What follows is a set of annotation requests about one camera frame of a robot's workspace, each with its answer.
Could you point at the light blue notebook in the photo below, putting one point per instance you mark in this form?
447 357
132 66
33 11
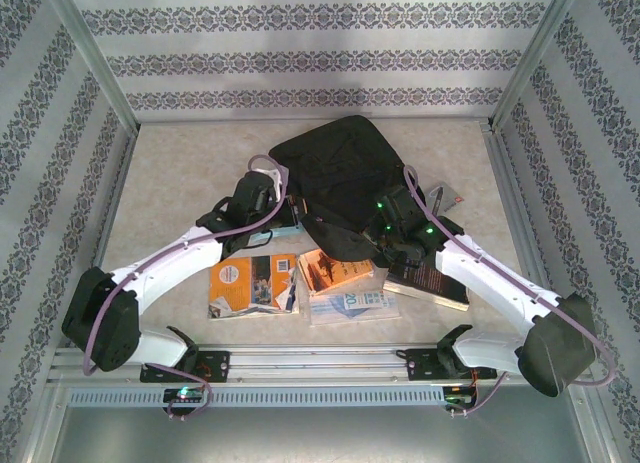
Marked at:
280 235

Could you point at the thick black book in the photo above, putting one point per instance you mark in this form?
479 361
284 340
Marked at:
425 283

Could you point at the black backpack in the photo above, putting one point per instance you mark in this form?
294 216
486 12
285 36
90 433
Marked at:
350 158

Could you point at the small orange book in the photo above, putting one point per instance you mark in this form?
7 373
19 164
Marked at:
330 278

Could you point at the orange geography magazine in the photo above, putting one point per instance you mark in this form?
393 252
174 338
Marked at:
235 283

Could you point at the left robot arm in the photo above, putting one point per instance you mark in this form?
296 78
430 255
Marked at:
165 268

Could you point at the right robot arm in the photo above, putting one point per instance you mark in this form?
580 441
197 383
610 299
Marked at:
485 278

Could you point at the grey card red mark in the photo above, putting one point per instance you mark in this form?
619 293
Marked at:
452 198

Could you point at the grey metal panel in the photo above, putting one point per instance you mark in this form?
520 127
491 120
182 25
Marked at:
320 433

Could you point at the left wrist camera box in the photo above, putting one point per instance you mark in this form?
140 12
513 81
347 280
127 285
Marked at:
270 178

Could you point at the aluminium side rail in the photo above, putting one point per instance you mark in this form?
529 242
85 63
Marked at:
520 223
115 203

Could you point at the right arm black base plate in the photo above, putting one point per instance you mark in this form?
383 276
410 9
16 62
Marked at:
420 365

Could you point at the aluminium mounting rail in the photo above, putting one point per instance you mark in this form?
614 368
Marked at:
310 363

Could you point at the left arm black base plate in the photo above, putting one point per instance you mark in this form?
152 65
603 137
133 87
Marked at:
217 365

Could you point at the aluminium frame post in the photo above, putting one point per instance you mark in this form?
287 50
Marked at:
90 53
540 53

